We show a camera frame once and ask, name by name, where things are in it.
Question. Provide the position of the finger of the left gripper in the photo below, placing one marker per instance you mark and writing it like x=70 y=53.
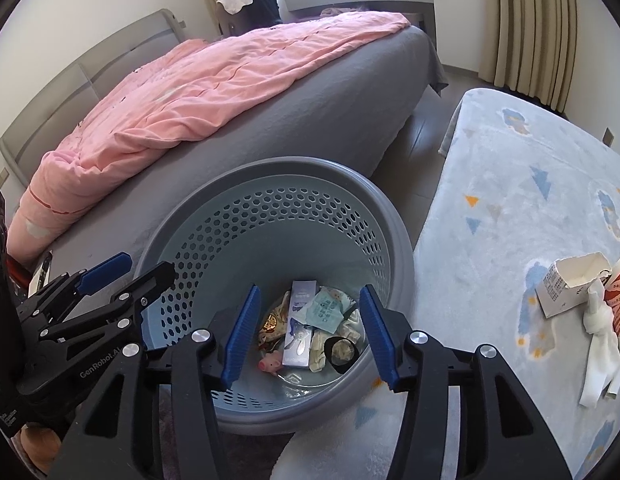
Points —
x=105 y=273
x=149 y=287

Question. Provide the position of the chair with dark clothes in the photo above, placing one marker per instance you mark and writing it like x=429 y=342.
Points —
x=235 y=17

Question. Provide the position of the red snack wrapper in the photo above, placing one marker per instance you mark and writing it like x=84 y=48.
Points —
x=274 y=326

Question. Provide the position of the grey headboard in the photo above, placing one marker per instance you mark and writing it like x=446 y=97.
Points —
x=61 y=105

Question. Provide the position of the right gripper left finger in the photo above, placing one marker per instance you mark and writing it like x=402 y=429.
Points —
x=116 y=433

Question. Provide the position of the person's hand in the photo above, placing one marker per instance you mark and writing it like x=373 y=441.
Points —
x=41 y=445

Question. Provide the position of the grey perforated trash basket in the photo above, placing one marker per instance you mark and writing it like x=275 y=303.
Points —
x=266 y=225

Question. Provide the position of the knotted white cloth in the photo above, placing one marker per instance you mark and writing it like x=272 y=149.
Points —
x=603 y=362

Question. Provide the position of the grey window desk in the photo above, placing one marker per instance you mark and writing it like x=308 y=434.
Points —
x=360 y=0

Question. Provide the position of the paper ball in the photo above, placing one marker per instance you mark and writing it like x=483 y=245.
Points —
x=351 y=328

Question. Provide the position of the pink quilt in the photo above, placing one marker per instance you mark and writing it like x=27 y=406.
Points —
x=185 y=96

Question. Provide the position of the white blue mask package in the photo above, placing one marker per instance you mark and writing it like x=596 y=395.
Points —
x=325 y=310

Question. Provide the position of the pink pig toy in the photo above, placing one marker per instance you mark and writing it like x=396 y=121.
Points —
x=271 y=363

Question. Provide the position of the right beige curtain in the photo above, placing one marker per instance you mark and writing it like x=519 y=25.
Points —
x=530 y=48

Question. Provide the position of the light blue patterned blanket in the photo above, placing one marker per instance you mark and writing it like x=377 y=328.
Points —
x=521 y=188

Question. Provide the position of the torn white carton box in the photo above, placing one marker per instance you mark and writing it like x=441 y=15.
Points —
x=566 y=282

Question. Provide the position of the black elastic band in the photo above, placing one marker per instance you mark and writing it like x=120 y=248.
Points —
x=341 y=353

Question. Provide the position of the grey bed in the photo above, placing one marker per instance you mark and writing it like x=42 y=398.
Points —
x=349 y=111

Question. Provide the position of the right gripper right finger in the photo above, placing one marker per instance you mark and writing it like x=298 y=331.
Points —
x=502 y=434

